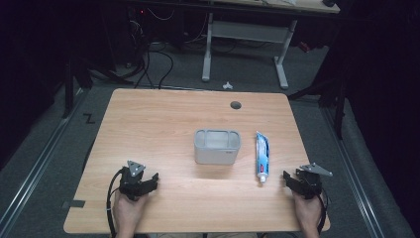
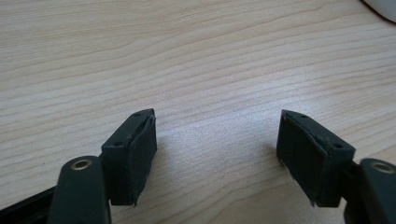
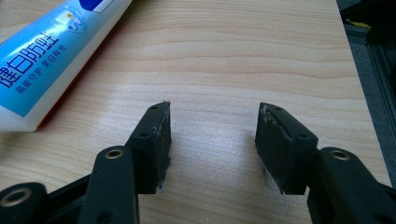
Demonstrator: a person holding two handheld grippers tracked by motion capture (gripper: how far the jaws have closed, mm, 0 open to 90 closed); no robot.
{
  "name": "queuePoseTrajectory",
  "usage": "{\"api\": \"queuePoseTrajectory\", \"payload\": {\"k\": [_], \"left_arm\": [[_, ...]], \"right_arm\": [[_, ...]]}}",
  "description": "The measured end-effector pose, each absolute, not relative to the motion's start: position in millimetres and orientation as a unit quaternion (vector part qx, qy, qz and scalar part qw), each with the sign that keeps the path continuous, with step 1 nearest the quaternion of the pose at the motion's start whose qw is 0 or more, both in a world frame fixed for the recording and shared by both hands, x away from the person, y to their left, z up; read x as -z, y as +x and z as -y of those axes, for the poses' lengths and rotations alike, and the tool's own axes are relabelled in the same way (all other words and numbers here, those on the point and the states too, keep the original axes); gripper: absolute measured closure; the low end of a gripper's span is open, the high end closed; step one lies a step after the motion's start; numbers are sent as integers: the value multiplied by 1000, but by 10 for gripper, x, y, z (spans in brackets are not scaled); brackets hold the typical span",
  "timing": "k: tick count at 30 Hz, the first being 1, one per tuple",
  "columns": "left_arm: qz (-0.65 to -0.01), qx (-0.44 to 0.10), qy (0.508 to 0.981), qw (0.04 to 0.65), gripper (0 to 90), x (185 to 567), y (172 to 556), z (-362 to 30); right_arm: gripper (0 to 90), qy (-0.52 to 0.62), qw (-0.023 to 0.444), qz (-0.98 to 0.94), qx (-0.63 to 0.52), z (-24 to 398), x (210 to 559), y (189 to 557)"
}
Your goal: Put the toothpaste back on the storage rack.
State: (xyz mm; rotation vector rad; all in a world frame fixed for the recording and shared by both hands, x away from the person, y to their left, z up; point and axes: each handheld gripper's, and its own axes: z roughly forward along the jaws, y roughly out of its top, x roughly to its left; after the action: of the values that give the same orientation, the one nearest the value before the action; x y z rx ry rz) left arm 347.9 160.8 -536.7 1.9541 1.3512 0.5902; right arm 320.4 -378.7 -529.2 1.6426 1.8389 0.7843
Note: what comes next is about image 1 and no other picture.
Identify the grey plastic toothbrush holder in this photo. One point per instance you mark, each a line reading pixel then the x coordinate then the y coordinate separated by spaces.
pixel 216 148

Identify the metal floor rail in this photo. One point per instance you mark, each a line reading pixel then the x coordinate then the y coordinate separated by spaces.
pixel 39 158
pixel 355 178

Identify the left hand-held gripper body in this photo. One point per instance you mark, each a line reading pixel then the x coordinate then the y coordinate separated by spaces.
pixel 130 180

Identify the dark tape piece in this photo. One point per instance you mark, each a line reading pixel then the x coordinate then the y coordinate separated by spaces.
pixel 76 204

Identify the blue and white toothpaste tube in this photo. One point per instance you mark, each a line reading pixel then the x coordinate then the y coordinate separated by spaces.
pixel 263 155

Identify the person's right hand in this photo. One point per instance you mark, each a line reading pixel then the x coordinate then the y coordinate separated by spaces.
pixel 308 211

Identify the small white floor object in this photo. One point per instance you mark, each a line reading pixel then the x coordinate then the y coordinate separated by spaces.
pixel 227 86

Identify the black metal stand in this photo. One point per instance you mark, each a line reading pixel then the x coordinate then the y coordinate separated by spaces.
pixel 69 86
pixel 338 99

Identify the wooden desk with white legs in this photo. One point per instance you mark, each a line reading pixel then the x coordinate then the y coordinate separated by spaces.
pixel 246 31

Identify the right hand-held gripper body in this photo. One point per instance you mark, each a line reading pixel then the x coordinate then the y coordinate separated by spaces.
pixel 310 181

